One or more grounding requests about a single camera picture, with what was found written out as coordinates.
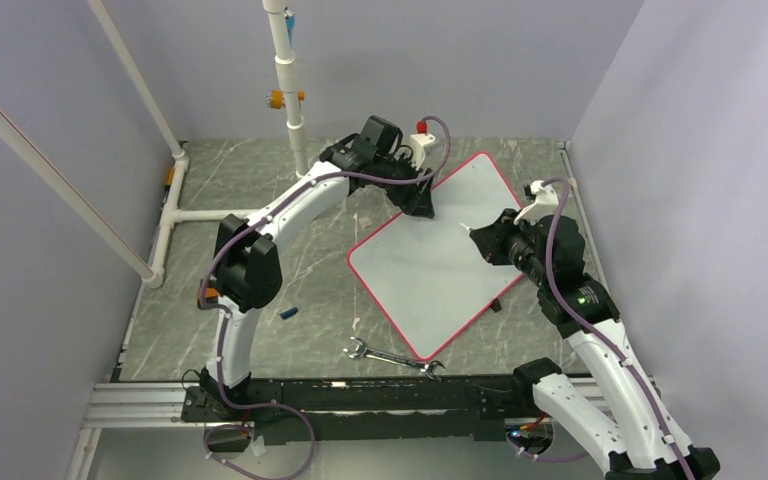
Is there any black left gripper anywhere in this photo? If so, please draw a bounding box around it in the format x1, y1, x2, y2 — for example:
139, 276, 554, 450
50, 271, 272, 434
372, 150, 435, 219

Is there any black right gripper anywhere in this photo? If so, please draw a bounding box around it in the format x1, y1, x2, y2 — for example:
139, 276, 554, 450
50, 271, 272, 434
472, 208, 552, 287

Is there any pink-framed whiteboard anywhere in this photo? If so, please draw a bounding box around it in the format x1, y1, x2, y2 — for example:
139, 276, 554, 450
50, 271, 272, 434
347, 152, 522, 360

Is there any blue marker cap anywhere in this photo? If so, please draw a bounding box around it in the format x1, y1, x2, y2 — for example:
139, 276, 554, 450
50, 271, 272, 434
279, 307, 298, 320

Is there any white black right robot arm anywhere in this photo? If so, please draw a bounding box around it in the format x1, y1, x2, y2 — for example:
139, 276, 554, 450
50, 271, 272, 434
469, 209, 721, 479

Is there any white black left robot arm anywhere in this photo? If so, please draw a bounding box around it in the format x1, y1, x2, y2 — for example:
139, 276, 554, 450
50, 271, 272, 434
197, 116, 439, 420

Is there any silver double open-end wrench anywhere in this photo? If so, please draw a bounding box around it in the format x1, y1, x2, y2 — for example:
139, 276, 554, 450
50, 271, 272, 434
342, 337, 445, 381

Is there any orange pipe valve fitting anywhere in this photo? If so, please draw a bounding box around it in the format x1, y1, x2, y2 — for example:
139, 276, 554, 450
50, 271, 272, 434
265, 90, 306, 110

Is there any black orange small block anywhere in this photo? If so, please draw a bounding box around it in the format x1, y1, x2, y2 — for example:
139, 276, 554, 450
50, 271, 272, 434
196, 287, 220, 310

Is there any diagonal white pipe red stripe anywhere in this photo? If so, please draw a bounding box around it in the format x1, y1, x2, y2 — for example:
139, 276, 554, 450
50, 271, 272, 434
0, 109, 162, 287

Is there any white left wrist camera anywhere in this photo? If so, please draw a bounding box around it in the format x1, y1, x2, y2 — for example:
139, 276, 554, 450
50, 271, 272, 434
406, 120, 438, 169

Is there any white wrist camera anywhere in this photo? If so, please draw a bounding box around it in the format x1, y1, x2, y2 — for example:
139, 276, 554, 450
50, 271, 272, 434
406, 120, 438, 169
513, 180, 559, 225

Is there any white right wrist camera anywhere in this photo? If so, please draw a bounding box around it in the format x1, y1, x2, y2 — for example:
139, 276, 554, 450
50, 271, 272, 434
513, 180, 559, 225

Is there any white PVC pipe frame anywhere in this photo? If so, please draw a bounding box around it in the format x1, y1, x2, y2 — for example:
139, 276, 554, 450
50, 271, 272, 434
87, 0, 309, 287

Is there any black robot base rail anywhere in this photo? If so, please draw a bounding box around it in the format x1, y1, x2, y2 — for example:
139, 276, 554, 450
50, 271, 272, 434
181, 374, 552, 446

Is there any aluminium extrusion frame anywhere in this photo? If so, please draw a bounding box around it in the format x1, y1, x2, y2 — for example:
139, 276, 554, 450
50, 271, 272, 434
65, 380, 190, 480

